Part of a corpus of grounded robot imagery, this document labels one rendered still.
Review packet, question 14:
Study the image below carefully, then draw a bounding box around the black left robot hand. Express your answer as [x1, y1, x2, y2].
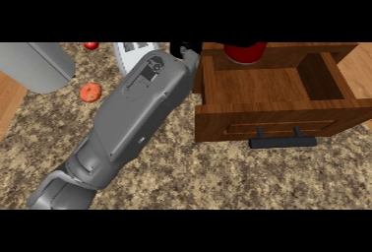
[168, 41, 258, 61]

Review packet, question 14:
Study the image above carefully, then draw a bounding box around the brown wooden open drawer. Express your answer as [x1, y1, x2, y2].
[191, 41, 372, 114]

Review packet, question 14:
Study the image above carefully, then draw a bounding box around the brown wooden drawer front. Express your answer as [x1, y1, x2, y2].
[193, 100, 372, 143]

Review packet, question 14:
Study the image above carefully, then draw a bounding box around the white appliance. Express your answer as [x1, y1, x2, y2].
[112, 41, 171, 79]

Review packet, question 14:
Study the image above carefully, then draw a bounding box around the orange round fruit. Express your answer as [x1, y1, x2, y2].
[78, 82, 103, 103]

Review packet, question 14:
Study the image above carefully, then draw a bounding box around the pale grey rounded appliance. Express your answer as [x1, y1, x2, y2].
[0, 41, 76, 95]

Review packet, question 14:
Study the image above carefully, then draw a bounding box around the black drawer handle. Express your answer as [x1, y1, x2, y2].
[248, 126, 318, 150]

